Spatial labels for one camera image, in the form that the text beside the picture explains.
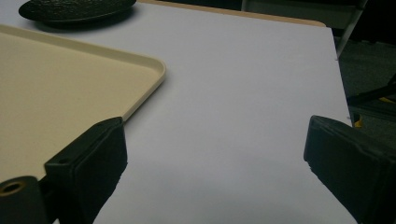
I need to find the black and yellow stand base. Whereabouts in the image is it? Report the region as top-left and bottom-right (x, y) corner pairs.
(346, 73), (396, 129)

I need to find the black textured plate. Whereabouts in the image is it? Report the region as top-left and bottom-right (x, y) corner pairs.
(18, 0), (137, 23)

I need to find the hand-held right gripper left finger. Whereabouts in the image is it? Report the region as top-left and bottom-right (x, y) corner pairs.
(44, 116), (129, 224)

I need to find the beige plastic tray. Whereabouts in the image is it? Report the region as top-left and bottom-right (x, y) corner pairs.
(0, 23), (167, 184)

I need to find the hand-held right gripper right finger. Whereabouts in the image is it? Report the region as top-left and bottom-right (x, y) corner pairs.
(303, 115), (396, 224)

